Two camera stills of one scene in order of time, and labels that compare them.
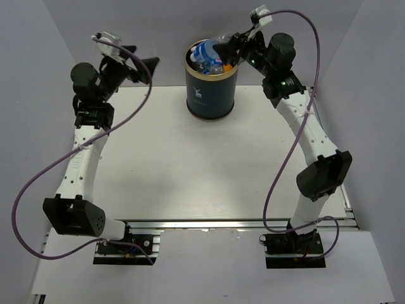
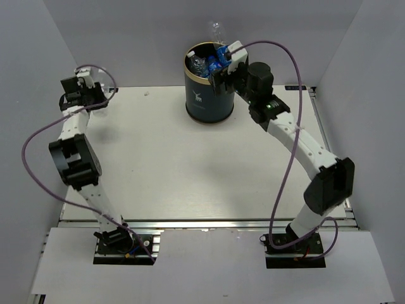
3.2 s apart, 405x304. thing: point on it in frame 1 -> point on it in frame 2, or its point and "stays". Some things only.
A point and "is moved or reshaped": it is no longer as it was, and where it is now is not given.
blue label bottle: x=204 y=51 is moved or reshaped
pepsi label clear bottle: x=216 y=66 stays
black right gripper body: x=252 y=54 -> x=234 y=82
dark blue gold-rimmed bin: x=209 y=97 stays
